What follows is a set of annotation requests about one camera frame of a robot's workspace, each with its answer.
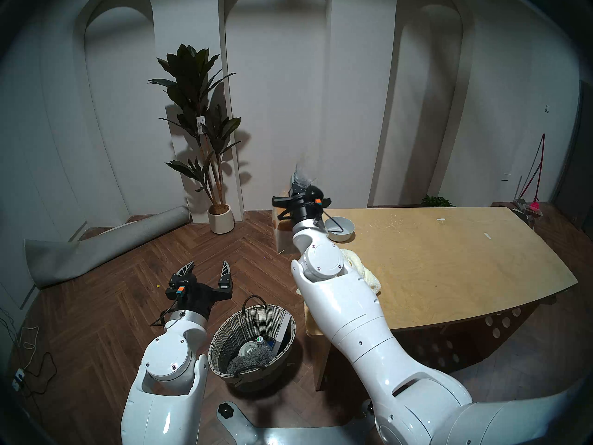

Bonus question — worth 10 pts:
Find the woven basket with black handles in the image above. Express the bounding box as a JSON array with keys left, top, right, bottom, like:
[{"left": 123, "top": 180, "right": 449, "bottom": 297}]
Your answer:
[{"left": 208, "top": 295, "right": 297, "bottom": 388}]

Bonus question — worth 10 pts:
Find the dustpan with pink brush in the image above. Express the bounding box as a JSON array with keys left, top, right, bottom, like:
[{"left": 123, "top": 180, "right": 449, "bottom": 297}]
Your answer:
[{"left": 512, "top": 197, "right": 543, "bottom": 217}]

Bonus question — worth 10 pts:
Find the white floor cable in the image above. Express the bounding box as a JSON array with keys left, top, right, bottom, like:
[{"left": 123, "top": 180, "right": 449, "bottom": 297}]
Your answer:
[{"left": 16, "top": 326, "right": 40, "bottom": 370}]

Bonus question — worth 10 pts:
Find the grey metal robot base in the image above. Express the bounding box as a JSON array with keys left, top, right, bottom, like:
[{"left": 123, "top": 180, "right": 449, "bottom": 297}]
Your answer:
[{"left": 218, "top": 402, "right": 385, "bottom": 445}]

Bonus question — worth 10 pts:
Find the tall potted plant white pot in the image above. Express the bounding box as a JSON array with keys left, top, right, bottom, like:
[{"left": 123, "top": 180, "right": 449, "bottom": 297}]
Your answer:
[{"left": 148, "top": 44, "right": 242, "bottom": 235}]

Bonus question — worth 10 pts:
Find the cream knitted cloth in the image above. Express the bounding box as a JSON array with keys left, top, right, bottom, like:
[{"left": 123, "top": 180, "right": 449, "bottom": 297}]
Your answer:
[{"left": 341, "top": 248, "right": 383, "bottom": 297}]

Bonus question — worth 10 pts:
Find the light wooden table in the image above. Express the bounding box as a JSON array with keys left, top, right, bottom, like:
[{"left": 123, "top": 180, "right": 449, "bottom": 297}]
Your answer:
[{"left": 296, "top": 207, "right": 578, "bottom": 391}]

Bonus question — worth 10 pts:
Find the white flat box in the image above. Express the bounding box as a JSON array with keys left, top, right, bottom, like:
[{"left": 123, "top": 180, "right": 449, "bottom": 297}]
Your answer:
[{"left": 272, "top": 313, "right": 292, "bottom": 354}]

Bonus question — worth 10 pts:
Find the rolled grey carpet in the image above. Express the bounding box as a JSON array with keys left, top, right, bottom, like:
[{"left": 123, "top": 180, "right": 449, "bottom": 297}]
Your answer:
[{"left": 24, "top": 205, "right": 191, "bottom": 290}]

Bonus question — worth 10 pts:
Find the black floor cable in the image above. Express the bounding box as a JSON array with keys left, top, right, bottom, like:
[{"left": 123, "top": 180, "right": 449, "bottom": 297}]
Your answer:
[{"left": 19, "top": 351, "right": 57, "bottom": 396}]

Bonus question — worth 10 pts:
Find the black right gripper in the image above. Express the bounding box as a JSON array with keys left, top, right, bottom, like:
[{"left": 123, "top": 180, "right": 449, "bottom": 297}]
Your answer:
[{"left": 272, "top": 173, "right": 332, "bottom": 222}]

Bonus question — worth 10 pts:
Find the bagged bread loaf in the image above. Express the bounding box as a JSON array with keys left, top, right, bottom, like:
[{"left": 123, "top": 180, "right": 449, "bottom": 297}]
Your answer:
[{"left": 272, "top": 164, "right": 320, "bottom": 254}]

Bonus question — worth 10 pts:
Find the grey fluffy duster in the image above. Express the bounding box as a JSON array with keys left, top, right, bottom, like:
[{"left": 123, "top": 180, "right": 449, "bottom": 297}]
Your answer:
[{"left": 227, "top": 344, "right": 276, "bottom": 374}]

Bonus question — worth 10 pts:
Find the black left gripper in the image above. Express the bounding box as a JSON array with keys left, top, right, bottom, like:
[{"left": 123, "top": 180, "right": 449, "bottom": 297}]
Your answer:
[{"left": 167, "top": 261, "right": 232, "bottom": 318}]

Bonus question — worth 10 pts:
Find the pale grey bowl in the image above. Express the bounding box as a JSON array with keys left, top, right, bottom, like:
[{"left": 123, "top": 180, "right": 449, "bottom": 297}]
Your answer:
[{"left": 324, "top": 216, "right": 355, "bottom": 242}]

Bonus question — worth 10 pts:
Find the dark door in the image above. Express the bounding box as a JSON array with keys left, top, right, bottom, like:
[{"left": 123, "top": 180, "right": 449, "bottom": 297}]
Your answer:
[{"left": 554, "top": 80, "right": 593, "bottom": 241}]

